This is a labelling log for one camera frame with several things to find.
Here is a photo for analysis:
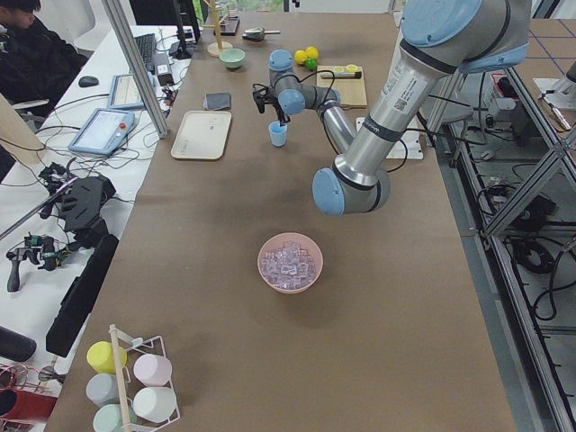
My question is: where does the wooden cup stand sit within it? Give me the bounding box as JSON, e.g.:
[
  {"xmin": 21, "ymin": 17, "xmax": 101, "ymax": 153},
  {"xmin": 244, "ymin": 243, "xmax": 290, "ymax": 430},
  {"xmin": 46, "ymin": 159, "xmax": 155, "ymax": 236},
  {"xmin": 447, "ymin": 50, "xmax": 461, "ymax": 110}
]
[{"xmin": 203, "ymin": 0, "xmax": 233, "ymax": 58}]

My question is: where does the yellow lemon lower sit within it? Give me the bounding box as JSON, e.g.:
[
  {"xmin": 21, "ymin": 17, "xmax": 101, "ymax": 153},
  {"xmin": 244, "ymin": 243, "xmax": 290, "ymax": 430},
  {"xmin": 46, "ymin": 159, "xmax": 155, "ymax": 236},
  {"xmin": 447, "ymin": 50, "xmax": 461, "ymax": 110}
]
[{"xmin": 293, "ymin": 49, "xmax": 308, "ymax": 65}]

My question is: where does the person in black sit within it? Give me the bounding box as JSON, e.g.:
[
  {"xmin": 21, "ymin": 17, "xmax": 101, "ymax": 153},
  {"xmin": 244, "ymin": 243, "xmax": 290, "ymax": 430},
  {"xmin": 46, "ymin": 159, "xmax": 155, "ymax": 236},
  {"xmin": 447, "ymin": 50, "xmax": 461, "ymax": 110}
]
[{"xmin": 1, "ymin": 1, "xmax": 87, "ymax": 109}]

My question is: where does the white cup rack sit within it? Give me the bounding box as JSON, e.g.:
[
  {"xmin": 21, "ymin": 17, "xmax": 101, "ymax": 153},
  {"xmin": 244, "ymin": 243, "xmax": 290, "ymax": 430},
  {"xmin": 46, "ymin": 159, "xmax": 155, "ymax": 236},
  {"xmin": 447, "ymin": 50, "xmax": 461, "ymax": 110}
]
[{"xmin": 102, "ymin": 324, "xmax": 181, "ymax": 431}]

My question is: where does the aluminium frame post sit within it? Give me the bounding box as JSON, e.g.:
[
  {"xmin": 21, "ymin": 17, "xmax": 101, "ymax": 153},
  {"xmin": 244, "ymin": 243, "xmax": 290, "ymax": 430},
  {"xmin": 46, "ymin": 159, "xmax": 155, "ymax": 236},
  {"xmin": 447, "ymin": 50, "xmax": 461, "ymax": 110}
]
[{"xmin": 102, "ymin": 0, "xmax": 169, "ymax": 139}]

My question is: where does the bamboo cutting board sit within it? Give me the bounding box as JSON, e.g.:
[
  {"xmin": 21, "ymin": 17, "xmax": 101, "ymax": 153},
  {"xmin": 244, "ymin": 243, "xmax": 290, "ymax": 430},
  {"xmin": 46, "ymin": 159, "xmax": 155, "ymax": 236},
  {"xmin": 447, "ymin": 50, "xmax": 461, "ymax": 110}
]
[{"xmin": 316, "ymin": 66, "xmax": 367, "ymax": 108}]

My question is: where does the light blue plastic cup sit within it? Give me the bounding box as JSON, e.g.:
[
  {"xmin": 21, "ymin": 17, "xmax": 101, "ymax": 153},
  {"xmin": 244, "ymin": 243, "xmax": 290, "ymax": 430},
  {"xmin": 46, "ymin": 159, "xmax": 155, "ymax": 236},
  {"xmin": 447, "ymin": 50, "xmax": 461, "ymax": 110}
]
[{"xmin": 268, "ymin": 121, "xmax": 288, "ymax": 148}]

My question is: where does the teach pendant tablet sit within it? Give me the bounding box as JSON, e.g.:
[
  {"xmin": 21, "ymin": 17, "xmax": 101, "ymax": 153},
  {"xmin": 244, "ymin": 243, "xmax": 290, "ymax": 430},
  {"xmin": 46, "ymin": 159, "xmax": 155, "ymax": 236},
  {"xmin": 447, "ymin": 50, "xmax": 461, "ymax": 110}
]
[
  {"xmin": 107, "ymin": 74, "xmax": 145, "ymax": 110},
  {"xmin": 67, "ymin": 108, "xmax": 135, "ymax": 156}
]

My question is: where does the cream rabbit tray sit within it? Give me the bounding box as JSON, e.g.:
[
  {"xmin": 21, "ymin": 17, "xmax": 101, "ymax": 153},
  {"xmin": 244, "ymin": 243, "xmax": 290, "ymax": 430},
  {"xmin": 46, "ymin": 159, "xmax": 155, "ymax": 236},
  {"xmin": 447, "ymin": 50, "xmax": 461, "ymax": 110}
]
[{"xmin": 171, "ymin": 111, "xmax": 232, "ymax": 161}]

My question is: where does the grey folded cloth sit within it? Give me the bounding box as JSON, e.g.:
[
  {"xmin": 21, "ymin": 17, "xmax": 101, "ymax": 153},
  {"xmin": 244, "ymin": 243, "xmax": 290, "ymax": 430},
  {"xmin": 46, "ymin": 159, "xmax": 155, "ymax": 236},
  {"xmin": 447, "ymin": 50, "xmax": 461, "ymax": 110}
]
[{"xmin": 202, "ymin": 92, "xmax": 231, "ymax": 111}]

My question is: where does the green cup in rack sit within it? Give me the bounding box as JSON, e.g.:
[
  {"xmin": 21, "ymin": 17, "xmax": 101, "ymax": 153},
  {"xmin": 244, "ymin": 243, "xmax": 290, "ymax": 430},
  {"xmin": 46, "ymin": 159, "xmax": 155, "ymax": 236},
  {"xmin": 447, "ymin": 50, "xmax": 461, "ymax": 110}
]
[{"xmin": 93, "ymin": 404, "xmax": 123, "ymax": 432}]

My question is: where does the steel muddler rod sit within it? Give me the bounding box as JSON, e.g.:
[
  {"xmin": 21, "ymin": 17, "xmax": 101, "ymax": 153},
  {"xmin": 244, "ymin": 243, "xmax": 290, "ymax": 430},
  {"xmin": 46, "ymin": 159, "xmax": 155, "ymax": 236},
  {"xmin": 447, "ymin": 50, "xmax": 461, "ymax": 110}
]
[{"xmin": 319, "ymin": 70, "xmax": 363, "ymax": 79}]

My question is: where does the black framed tray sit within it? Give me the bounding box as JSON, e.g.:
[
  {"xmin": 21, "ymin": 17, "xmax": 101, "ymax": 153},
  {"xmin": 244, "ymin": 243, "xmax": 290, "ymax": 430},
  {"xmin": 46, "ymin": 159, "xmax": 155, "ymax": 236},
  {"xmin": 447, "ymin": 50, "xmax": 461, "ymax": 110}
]
[{"xmin": 219, "ymin": 16, "xmax": 240, "ymax": 36}]

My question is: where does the pink cup in rack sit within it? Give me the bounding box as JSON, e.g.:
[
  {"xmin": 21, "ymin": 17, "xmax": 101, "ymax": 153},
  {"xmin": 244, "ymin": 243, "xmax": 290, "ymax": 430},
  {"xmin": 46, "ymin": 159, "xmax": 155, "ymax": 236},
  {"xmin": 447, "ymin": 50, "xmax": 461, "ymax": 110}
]
[{"xmin": 133, "ymin": 354, "xmax": 173, "ymax": 386}]

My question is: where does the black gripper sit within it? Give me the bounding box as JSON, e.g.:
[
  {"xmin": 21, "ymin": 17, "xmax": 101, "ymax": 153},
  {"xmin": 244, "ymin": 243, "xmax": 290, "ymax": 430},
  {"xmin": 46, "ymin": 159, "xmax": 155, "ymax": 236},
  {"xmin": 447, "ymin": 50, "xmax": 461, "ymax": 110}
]
[{"xmin": 252, "ymin": 83, "xmax": 290, "ymax": 125}]

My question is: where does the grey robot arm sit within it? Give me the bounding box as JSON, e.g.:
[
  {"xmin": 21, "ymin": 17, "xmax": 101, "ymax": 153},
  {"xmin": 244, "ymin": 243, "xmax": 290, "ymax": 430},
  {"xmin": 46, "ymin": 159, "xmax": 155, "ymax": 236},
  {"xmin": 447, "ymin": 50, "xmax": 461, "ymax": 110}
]
[{"xmin": 253, "ymin": 0, "xmax": 531, "ymax": 215}]

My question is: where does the mint green bowl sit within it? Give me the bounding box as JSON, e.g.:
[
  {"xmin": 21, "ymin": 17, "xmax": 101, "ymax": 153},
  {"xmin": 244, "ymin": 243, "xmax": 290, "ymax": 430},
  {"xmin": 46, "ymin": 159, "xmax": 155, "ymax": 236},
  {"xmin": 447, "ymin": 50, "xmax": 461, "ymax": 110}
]
[{"xmin": 219, "ymin": 48, "xmax": 246, "ymax": 70}]

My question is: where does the yellow lemon upper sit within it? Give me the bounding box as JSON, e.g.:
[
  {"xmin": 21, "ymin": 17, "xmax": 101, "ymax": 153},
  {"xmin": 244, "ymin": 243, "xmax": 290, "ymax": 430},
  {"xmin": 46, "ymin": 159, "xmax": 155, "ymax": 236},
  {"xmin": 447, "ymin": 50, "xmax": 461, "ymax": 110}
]
[{"xmin": 305, "ymin": 46, "xmax": 320, "ymax": 60}]

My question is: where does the black laptop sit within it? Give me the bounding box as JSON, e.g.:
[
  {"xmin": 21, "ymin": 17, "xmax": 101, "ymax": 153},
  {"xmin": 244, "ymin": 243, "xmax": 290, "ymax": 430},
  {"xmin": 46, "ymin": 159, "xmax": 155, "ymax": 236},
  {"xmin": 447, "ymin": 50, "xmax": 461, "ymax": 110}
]
[{"xmin": 134, "ymin": 33, "xmax": 156, "ymax": 73}]

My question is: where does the pile of ice cubes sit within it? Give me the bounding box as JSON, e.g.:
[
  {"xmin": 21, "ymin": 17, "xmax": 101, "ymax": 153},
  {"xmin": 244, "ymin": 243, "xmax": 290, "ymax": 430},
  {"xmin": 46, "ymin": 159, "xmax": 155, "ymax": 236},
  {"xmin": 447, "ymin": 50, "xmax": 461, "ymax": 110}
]
[{"xmin": 258, "ymin": 241, "xmax": 320, "ymax": 291}]

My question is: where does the pink bowl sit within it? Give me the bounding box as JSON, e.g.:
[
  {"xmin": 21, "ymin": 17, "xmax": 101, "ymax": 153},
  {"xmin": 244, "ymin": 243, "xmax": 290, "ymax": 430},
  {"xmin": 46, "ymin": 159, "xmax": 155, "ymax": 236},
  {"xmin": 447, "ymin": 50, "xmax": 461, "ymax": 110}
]
[{"xmin": 257, "ymin": 232, "xmax": 324, "ymax": 294}]

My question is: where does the white cup in rack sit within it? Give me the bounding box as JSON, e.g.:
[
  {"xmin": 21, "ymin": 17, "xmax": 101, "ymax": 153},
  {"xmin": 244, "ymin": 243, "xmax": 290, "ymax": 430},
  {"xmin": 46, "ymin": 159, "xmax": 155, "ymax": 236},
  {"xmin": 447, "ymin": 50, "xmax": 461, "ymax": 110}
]
[{"xmin": 132, "ymin": 387, "xmax": 176, "ymax": 423}]

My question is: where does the yellow cup in rack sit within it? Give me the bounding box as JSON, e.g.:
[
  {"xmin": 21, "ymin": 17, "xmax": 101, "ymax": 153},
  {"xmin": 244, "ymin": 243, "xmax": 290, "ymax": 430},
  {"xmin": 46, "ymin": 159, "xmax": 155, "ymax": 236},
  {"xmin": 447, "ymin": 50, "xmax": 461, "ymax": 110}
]
[{"xmin": 86, "ymin": 341, "xmax": 115, "ymax": 374}]

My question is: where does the green lime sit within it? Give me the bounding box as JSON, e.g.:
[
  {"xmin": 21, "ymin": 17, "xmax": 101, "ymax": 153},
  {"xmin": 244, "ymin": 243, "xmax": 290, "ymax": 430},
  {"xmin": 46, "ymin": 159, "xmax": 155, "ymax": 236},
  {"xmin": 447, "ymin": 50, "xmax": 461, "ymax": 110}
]
[{"xmin": 304, "ymin": 58, "xmax": 318, "ymax": 72}]

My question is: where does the yellow lemon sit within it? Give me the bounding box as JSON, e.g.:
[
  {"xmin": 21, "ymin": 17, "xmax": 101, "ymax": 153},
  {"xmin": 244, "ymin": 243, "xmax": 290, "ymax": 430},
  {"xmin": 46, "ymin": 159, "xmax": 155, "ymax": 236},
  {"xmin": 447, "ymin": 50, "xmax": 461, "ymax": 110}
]
[
  {"xmin": 293, "ymin": 49, "xmax": 308, "ymax": 65},
  {"xmin": 305, "ymin": 46, "xmax": 320, "ymax": 60}
]

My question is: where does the grey cup in rack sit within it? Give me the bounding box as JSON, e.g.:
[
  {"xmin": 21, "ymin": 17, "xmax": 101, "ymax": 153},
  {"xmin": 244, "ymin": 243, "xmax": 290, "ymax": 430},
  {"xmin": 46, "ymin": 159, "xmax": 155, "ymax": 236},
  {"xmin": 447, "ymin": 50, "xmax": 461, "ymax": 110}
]
[{"xmin": 85, "ymin": 373, "xmax": 120, "ymax": 408}]

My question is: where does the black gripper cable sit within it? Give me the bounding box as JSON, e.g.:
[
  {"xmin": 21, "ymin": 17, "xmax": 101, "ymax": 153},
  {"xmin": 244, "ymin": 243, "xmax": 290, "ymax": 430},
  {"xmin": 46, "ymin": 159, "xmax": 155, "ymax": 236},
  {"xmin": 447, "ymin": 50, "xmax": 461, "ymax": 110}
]
[{"xmin": 252, "ymin": 69, "xmax": 337, "ymax": 125}]

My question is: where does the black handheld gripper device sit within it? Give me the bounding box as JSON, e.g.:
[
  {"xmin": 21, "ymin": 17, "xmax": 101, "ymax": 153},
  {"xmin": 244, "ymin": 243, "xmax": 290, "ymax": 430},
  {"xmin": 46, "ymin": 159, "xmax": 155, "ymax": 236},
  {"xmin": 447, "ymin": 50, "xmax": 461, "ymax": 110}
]
[{"xmin": 59, "ymin": 175, "xmax": 116, "ymax": 248}]

